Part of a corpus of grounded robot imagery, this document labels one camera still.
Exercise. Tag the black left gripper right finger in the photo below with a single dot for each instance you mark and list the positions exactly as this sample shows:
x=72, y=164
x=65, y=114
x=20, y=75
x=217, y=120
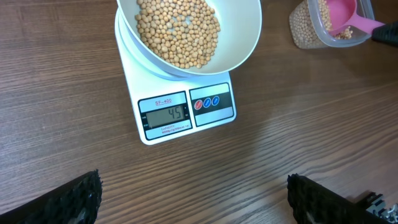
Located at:
x=314, y=203

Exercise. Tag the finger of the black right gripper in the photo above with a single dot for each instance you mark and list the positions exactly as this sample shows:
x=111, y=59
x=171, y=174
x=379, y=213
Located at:
x=386, y=34

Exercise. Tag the pink plastic measuring scoop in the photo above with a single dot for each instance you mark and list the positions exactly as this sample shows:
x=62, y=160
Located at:
x=343, y=13

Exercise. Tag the soybeans in white bowl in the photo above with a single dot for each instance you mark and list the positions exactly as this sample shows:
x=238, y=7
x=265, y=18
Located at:
x=184, y=33

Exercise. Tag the white digital kitchen scale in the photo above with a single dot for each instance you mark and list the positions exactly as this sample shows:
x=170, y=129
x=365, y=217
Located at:
x=168, y=106

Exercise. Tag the pile of soybeans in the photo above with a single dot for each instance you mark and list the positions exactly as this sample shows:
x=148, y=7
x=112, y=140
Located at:
x=301, y=25

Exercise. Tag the clear plastic container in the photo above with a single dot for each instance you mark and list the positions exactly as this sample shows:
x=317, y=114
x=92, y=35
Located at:
x=349, y=37

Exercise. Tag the white bowl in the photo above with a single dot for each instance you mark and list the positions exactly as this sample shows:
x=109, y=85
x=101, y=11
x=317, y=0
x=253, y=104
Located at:
x=240, y=22

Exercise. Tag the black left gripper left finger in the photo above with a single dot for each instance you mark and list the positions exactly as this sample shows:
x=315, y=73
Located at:
x=77, y=201

